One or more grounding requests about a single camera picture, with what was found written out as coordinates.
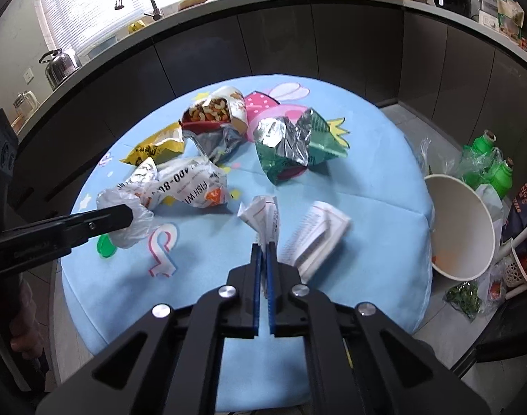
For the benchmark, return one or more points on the white paper bucket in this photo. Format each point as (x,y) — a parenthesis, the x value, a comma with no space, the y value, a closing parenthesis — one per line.
(458,224)

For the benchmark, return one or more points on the green silver foil wrapper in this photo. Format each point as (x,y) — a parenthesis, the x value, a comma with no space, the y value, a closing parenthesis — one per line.
(285,138)

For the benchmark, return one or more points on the steel kettle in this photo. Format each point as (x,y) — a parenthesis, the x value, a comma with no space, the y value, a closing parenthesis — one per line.
(58,69)

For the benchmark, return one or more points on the dark blue bag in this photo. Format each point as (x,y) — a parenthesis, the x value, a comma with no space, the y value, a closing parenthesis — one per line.
(523,212)

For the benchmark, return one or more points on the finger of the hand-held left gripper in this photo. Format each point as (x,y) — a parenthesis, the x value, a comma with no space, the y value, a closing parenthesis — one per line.
(73,227)

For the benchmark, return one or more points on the white printed leaflet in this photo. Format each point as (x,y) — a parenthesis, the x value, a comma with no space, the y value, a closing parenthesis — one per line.
(315,233)

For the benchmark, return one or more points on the clear plastic bag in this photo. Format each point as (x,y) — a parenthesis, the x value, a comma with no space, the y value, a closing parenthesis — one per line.
(445,168)
(129,237)

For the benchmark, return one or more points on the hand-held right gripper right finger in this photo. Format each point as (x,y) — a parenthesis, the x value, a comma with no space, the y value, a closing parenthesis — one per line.
(272,281)

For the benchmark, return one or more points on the window blinds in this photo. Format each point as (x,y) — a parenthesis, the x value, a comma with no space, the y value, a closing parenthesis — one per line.
(86,4)

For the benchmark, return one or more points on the blue printed tablecloth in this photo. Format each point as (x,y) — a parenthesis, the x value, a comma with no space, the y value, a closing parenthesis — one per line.
(354,173)

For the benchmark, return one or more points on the white paper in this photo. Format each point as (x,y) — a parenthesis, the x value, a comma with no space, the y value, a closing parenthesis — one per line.
(261,216)

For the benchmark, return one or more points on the white printed wrapper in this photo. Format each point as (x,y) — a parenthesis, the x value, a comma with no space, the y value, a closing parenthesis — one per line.
(190,181)

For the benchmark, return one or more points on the dark kitchen cabinet counter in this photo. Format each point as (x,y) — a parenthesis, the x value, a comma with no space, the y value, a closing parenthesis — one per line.
(289,43)

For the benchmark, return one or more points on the glass jar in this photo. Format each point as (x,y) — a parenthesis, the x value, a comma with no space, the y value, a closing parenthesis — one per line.
(25,103)

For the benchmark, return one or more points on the white plastic rack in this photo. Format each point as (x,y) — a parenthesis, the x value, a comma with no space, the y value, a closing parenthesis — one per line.
(518,268)

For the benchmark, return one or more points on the red nut snack bag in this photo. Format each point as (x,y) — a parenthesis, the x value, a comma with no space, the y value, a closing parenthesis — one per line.
(211,110)

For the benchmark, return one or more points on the person's left hand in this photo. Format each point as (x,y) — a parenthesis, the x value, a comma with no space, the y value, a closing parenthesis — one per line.
(27,320)

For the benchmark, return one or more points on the bag of green vegetables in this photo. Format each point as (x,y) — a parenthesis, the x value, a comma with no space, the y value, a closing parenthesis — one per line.
(462,298)

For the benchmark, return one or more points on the yellow snack wrapper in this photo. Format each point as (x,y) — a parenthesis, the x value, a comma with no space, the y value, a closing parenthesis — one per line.
(155,147)

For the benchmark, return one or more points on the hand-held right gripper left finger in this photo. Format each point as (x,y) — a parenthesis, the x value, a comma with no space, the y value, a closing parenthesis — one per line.
(256,281)

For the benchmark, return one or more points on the stack of food packages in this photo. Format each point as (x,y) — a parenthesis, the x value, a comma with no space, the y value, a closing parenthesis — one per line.
(505,13)

